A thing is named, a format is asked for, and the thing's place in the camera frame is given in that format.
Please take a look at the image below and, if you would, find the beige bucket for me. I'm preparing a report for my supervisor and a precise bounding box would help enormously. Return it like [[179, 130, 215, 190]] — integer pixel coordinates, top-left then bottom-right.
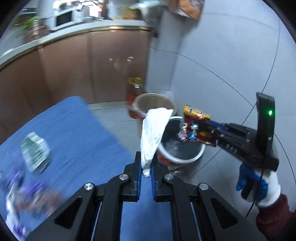
[[132, 93, 177, 118]]

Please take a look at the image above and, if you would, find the orange patterned cloth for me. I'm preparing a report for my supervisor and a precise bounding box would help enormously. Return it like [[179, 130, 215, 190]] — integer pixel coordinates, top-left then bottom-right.
[[166, 0, 205, 20]]

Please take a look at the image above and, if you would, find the dark red right sleeve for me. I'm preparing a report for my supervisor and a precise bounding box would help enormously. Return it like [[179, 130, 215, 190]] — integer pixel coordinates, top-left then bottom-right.
[[256, 194, 296, 240]]

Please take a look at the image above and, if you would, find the red yellow snack wrapper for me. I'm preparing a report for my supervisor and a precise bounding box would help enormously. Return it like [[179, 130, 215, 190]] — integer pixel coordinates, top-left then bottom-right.
[[178, 105, 216, 147]]

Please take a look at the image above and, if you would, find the purple glove wrapper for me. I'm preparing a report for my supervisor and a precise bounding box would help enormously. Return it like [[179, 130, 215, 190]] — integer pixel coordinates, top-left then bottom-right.
[[5, 192, 30, 240]]

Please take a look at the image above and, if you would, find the white microwave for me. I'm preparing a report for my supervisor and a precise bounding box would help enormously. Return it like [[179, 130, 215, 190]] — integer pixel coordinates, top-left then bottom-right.
[[47, 8, 80, 31]]

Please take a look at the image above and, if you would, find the white trash bin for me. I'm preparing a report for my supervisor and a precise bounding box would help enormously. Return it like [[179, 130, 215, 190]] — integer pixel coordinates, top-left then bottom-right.
[[157, 116, 205, 167]]

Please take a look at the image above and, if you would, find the white tissue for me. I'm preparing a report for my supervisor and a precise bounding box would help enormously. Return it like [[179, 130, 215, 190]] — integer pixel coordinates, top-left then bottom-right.
[[140, 108, 174, 177]]

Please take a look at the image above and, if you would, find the brown kitchen cabinet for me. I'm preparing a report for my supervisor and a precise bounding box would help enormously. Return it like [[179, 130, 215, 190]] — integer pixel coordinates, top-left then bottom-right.
[[1, 20, 152, 142]]

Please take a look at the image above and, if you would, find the blue towel mat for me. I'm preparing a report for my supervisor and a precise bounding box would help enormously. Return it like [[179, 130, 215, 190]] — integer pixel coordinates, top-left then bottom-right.
[[1, 97, 173, 240]]

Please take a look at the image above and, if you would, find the green potted plant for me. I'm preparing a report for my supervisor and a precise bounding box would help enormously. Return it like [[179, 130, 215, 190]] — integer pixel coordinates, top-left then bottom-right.
[[23, 16, 39, 30]]

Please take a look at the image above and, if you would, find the right gloved hand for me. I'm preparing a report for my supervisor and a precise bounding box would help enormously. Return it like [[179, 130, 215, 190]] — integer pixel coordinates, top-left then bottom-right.
[[236, 163, 281, 208]]

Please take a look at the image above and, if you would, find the green milk carton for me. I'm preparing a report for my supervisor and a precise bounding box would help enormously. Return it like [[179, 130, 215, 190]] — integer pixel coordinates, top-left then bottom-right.
[[21, 132, 50, 174]]

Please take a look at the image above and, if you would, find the cooking oil bottle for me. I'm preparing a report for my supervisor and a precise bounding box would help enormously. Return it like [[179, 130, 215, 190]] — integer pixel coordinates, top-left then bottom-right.
[[126, 77, 145, 119]]

